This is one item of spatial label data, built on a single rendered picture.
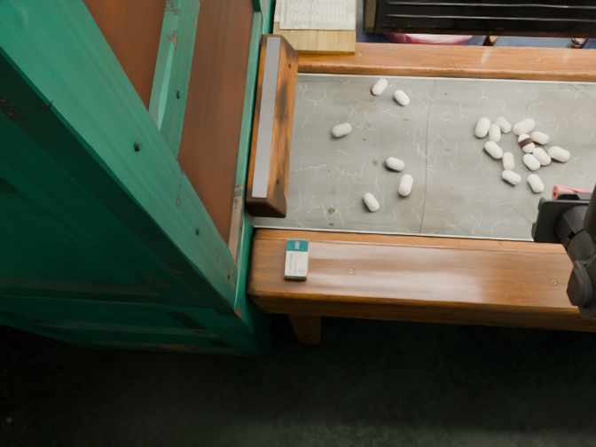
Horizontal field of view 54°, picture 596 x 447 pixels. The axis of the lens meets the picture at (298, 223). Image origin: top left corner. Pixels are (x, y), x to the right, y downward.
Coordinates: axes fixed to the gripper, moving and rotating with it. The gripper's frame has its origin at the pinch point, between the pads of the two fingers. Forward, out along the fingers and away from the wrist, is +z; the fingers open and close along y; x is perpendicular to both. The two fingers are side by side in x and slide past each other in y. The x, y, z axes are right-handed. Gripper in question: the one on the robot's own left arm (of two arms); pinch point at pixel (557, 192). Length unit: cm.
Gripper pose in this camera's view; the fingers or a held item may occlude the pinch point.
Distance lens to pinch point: 94.1
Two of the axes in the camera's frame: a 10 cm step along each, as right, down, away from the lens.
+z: 0.8, -5.2, 8.5
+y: -10.0, -0.4, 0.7
